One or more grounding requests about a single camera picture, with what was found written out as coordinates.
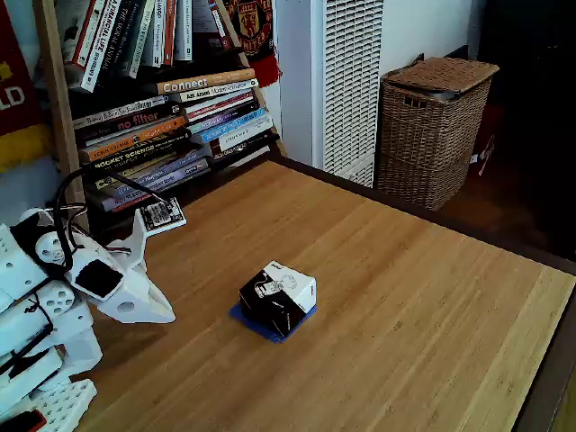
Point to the white Modern Romance book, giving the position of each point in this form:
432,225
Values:
216,90

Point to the white red striped book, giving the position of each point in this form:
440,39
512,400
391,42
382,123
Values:
216,102

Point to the red and yellow banner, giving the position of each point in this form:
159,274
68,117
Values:
18,112

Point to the thin red book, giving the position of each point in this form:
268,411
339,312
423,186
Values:
220,22

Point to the tan Connect book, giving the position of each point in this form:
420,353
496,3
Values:
202,82

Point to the white perforated base plate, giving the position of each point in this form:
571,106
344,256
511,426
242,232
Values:
67,400

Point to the light blue book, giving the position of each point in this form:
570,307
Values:
234,124

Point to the narrow white book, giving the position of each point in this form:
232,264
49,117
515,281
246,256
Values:
159,31

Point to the grey purple paperback book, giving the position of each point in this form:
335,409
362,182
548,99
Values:
117,202

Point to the orange spine book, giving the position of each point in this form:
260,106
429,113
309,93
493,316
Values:
130,141

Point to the white A Financial Life book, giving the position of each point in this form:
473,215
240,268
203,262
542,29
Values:
101,45

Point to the orange red narrow book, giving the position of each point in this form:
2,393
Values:
169,31

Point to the blue tape square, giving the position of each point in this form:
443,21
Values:
258,328

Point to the green white spine book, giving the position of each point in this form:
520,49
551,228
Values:
141,36

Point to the grey white paperback book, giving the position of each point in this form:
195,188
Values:
117,112

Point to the white louvered heater unit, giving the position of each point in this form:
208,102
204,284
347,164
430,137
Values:
351,90

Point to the black Rocket Science book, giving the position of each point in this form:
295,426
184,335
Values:
126,158

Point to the white camera board module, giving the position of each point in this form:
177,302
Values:
162,215

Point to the black and white servo box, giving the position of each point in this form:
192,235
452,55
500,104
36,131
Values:
274,310

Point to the red black football scarf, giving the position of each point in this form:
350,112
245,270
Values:
252,27

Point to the dark purple book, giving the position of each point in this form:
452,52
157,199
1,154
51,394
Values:
225,118

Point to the black no filter book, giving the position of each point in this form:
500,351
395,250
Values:
135,120

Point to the blue purple spine book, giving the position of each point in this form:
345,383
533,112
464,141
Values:
171,173

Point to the plain white book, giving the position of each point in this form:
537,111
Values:
183,31

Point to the wooden ladder bookshelf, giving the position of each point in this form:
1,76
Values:
58,112

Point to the red and white book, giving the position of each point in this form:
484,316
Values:
85,31

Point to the brown wicker laundry basket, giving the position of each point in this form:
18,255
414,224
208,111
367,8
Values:
427,135

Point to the dark Moral Animal book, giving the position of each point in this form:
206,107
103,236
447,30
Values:
117,36

